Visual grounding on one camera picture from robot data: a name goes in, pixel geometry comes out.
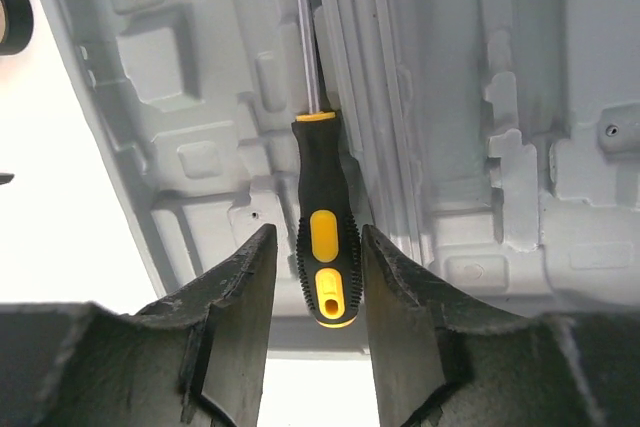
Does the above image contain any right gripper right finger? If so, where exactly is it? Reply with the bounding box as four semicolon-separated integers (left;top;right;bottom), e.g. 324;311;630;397
362;225;639;426

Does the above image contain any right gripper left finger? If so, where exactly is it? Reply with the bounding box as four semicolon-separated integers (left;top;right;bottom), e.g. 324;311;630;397
1;224;277;426

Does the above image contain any black yellow screwdriver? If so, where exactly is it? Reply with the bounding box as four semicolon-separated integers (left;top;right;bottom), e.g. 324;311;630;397
292;0;363;329

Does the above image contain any grey plastic tool case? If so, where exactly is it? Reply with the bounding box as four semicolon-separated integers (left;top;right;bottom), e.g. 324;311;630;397
41;0;639;352

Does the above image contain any black electrical tape roll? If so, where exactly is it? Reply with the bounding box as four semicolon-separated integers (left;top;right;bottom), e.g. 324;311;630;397
1;0;34;56

